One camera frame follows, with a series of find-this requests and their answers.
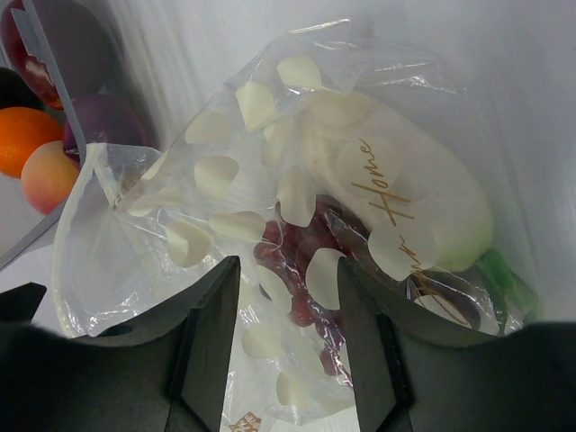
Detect fake peach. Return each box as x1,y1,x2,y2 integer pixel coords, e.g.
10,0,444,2
21,140,79,215

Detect fake orange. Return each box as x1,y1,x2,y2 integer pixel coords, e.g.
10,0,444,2
0,107,63,179

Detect fake purple grapes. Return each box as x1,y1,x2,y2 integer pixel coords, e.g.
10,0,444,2
251,202,374,382

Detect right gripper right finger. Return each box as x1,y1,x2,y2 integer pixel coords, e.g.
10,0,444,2
337,258,575,431

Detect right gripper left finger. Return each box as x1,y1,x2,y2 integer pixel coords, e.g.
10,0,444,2
1,256,240,431

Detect clear zip top bag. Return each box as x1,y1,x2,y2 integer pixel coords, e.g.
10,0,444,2
52,24,528,431

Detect fake white radish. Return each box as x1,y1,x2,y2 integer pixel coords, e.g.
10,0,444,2
298,93,494,281

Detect fake dark red apple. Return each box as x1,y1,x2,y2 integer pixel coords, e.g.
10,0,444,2
0,0,122,112

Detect fake green leaf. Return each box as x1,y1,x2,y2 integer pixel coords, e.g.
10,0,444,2
473,248,542,337

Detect grey transparent plastic container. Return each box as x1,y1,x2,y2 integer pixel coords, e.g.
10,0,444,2
1,1,153,266

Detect fake purple onion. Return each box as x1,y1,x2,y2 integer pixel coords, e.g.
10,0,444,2
72,94,151,147

